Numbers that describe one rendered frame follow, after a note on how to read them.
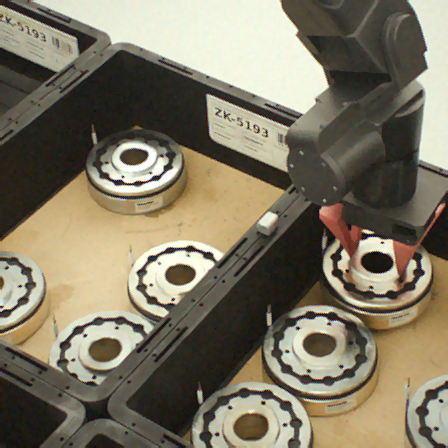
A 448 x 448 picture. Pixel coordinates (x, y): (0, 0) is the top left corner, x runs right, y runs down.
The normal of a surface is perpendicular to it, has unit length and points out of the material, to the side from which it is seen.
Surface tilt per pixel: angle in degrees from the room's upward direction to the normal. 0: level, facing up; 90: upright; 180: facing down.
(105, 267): 0
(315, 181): 90
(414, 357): 0
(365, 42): 67
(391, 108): 1
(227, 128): 90
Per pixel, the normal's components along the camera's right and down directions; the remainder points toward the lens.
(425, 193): -0.04, -0.71
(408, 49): 0.66, 0.13
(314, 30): -0.49, 0.82
